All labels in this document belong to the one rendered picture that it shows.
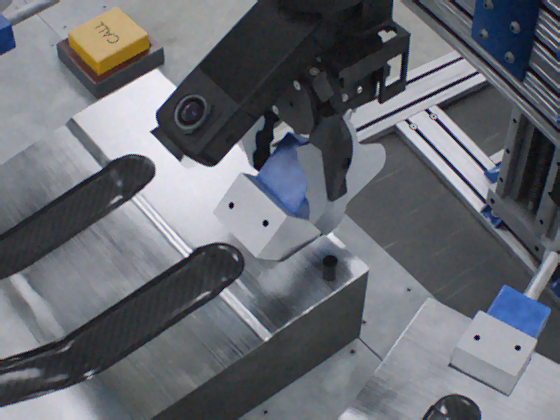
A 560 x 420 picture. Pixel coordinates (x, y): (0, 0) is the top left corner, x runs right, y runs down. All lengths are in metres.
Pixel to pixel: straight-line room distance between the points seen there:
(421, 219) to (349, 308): 0.89
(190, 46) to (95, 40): 1.24
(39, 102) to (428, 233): 0.81
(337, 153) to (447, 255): 0.98
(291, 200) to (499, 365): 0.19
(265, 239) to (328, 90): 0.13
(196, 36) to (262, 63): 1.64
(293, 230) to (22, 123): 0.35
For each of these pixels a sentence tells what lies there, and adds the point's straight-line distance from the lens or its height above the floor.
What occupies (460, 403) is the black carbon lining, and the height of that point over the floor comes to 0.85.
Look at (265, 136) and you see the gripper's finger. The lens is 0.72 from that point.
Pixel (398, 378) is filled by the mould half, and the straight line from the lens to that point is 0.73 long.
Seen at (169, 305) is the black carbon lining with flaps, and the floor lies 0.88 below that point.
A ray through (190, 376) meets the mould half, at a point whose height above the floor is 0.88.
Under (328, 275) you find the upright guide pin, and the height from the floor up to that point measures 0.90.
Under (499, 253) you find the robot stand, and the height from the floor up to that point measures 0.21.
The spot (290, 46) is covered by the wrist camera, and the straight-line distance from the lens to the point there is 0.60.
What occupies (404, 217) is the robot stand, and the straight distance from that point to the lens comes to 1.64.
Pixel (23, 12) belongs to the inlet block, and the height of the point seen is 0.94.
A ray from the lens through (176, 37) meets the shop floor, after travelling 2.24.
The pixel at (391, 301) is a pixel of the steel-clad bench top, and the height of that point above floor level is 0.80.
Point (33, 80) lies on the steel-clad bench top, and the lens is 1.02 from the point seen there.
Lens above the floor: 1.48
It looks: 51 degrees down
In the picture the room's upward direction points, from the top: straight up
